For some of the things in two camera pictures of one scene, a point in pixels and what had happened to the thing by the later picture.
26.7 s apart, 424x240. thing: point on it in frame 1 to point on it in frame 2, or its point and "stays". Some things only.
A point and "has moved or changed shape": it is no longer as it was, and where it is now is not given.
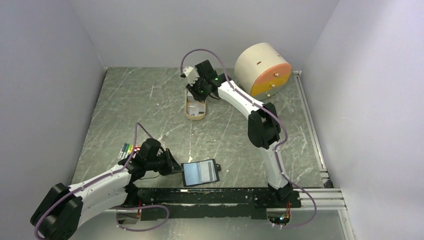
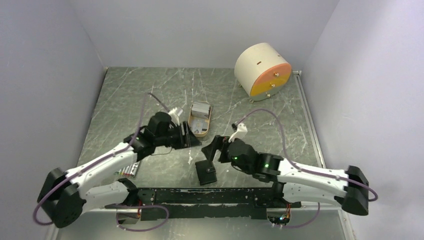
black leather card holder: x=204 y=171 has moved or changed shape
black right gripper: x=193 y=89 to x=210 y=150
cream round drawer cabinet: x=261 y=71 stays
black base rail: x=201 y=204 stays
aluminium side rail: x=313 y=128 stays
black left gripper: x=171 y=165 to x=190 y=139
